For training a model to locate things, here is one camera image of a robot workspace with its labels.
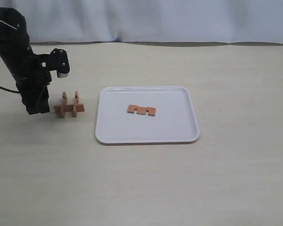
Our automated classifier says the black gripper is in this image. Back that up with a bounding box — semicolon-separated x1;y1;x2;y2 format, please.
15;55;51;115

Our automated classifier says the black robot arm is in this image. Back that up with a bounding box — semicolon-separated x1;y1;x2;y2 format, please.
0;7;52;115

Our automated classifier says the white rectangular plastic tray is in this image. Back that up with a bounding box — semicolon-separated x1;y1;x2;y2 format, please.
95;86;200;145

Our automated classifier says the white backdrop curtain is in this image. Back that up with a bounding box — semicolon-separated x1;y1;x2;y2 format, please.
0;0;283;44

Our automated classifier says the black cable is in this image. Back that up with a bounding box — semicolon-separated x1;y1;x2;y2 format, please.
0;81;21;94

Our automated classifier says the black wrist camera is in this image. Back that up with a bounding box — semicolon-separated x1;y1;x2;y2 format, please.
50;48;70;79

